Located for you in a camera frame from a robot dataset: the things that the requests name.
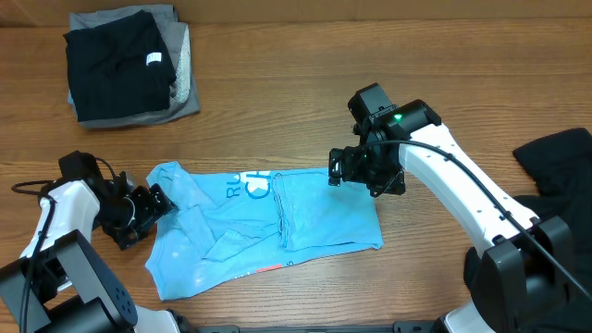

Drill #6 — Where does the folded black garment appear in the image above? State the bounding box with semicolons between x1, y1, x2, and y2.
64;10;176;122

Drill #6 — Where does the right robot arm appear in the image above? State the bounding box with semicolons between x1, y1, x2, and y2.
328;99;590;332

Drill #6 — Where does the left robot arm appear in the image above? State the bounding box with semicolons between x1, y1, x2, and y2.
1;180;191;333

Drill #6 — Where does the folded grey garment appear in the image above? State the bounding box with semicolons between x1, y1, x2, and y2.
69;5;200;129

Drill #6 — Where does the black crumpled garment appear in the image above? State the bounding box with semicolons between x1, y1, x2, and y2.
463;128;592;333

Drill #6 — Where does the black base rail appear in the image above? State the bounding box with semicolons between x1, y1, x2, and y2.
193;321;441;333

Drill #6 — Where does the light blue printed t-shirt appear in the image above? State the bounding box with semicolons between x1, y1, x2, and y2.
145;162;384;301

